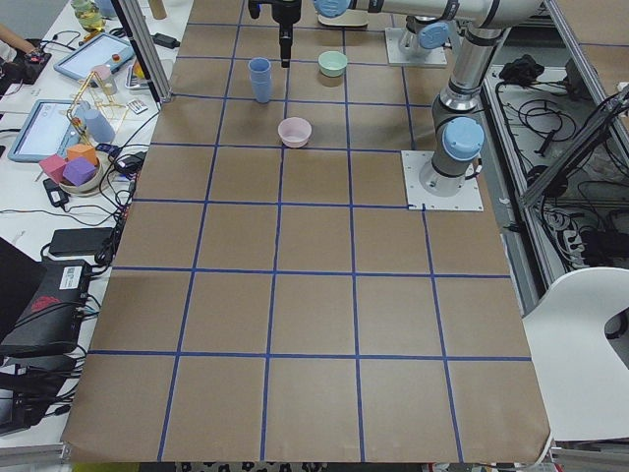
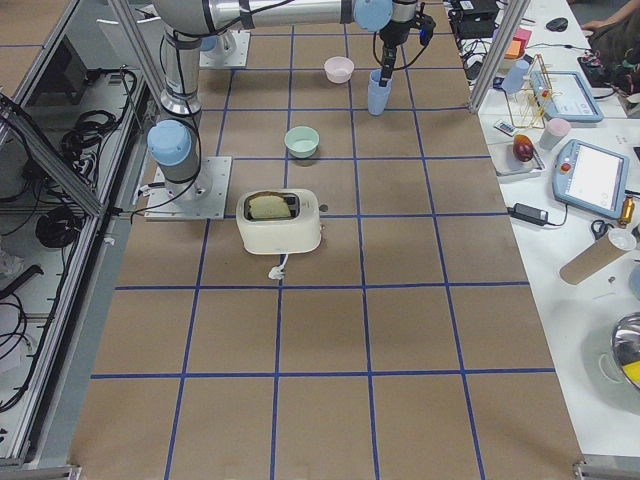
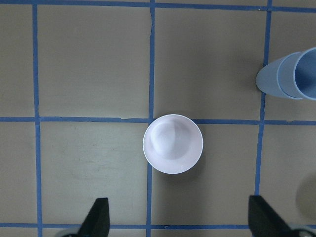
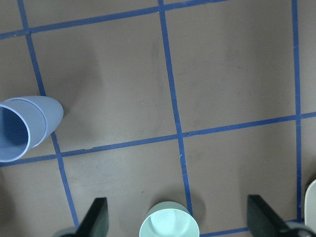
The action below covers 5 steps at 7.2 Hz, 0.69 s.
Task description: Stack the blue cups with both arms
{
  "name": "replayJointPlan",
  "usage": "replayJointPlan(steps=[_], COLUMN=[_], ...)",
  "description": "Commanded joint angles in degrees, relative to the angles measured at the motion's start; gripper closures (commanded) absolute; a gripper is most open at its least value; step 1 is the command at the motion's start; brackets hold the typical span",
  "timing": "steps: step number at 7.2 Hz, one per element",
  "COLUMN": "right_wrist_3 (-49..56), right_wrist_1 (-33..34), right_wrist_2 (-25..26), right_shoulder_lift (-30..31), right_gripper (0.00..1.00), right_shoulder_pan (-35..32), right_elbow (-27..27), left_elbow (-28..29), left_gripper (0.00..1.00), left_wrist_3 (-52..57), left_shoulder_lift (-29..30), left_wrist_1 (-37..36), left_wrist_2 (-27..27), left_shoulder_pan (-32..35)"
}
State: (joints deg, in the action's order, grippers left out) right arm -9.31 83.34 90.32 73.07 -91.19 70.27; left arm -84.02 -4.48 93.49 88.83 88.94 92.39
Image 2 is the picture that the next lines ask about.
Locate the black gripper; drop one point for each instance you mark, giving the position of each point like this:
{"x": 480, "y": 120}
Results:
{"x": 389, "y": 37}

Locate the pink bowl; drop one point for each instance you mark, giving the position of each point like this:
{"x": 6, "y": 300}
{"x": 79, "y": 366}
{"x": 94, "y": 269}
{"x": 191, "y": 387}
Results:
{"x": 338, "y": 69}

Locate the gold wire rack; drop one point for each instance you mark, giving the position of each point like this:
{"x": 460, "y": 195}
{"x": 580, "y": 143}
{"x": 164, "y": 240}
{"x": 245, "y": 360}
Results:
{"x": 527, "y": 108}

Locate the green bowl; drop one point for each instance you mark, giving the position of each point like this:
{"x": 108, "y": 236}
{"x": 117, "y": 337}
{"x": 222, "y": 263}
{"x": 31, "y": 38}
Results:
{"x": 302, "y": 141}

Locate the far teach pendant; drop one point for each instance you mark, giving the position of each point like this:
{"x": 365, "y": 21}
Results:
{"x": 565, "y": 95}

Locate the black computer box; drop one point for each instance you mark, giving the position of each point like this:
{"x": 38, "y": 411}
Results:
{"x": 473, "y": 19}

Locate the teach pendant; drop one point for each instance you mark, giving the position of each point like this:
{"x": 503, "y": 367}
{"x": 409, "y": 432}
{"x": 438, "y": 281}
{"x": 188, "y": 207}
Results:
{"x": 565, "y": 95}
{"x": 590, "y": 178}

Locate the black power adapter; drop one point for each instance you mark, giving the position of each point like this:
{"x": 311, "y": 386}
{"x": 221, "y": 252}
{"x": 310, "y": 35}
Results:
{"x": 528, "y": 214}

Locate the red apple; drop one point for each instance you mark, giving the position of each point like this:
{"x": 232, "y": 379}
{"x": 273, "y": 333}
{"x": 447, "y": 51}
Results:
{"x": 522, "y": 148}

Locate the cream toaster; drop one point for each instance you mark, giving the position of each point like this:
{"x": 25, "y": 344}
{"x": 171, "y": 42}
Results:
{"x": 301, "y": 233}

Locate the metal tray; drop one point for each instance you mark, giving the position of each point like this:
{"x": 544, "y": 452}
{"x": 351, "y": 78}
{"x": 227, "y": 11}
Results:
{"x": 508, "y": 166}

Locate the near teach pendant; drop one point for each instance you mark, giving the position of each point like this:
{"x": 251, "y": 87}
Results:
{"x": 590, "y": 178}

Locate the light blue cup on rack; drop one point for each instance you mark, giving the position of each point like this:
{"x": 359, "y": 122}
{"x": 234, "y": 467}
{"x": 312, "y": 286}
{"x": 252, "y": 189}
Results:
{"x": 515, "y": 77}

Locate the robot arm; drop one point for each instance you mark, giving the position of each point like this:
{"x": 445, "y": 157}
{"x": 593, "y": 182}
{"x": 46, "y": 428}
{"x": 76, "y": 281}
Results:
{"x": 214, "y": 35}

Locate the cardboard tube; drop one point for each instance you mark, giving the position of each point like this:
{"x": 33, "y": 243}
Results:
{"x": 616, "y": 243}

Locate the toast slice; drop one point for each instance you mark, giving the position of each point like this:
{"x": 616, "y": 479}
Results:
{"x": 268, "y": 207}

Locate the steel mixing bowl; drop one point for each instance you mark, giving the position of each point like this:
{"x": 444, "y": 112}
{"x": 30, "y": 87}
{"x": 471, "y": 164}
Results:
{"x": 625, "y": 348}

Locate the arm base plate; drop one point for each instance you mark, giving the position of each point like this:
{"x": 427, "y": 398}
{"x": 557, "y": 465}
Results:
{"x": 204, "y": 199}
{"x": 226, "y": 51}

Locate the aluminium frame post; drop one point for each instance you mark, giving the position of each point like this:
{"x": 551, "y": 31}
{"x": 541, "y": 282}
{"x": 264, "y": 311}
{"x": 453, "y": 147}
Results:
{"x": 512, "y": 16}

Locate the pale pink cup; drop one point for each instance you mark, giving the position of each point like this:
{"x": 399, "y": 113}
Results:
{"x": 555, "y": 130}

